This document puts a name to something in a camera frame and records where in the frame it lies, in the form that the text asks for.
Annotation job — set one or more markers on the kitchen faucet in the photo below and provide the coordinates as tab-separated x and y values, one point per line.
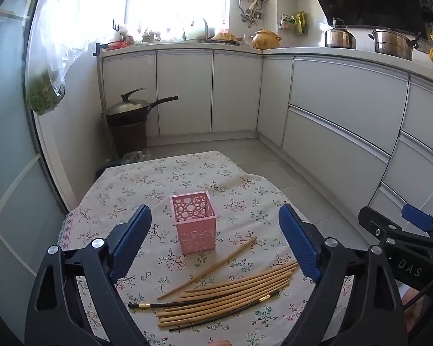
206	30

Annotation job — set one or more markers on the plastic bag of greens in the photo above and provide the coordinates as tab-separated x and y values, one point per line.
43	95

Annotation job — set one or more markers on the brown bin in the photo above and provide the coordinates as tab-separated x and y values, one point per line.
128	138

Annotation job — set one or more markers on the white countertop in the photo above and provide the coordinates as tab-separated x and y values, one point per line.
303	50

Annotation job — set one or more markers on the floral tablecloth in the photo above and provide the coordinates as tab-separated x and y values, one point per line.
137	194

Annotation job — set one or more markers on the long tan chopstick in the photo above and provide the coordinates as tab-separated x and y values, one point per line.
207	267

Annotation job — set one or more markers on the frosted glass door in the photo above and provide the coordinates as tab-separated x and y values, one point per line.
10	133

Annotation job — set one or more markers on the yellow clay pot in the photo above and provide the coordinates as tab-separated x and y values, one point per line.
266	40

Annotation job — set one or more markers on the clear plastic bag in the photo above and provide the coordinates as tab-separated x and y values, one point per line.
135	156

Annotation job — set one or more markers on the bunch of wooden chopsticks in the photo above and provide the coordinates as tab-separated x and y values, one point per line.
231	297

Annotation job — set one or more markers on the black wall hooks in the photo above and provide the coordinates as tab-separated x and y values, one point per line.
115	27

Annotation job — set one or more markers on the brown woven basket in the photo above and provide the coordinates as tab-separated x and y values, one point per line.
225	38

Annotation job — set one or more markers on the pink perforated plastic basket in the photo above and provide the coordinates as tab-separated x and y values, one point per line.
198	234

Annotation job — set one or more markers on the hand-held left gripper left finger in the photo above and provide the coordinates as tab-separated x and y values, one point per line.
130	245

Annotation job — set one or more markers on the red basket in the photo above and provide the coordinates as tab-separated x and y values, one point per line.
119	45

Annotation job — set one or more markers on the steel stockpot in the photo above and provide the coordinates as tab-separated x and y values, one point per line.
391	45

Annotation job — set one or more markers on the window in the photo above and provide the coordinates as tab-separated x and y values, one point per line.
173	0

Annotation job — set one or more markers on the white base cabinets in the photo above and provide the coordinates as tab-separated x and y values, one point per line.
184	90

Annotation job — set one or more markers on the wok with lid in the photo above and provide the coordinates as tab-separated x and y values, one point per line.
130	110

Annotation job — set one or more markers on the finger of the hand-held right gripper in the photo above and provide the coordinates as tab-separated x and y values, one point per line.
416	218
377	223

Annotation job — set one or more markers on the steel kettle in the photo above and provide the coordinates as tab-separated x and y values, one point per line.
339	39

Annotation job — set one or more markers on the yellow gloves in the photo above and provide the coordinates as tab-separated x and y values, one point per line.
300	23

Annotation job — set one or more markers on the wall rack with packets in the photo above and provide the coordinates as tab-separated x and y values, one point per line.
287	23

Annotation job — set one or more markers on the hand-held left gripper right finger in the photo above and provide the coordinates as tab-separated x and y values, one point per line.
299	245

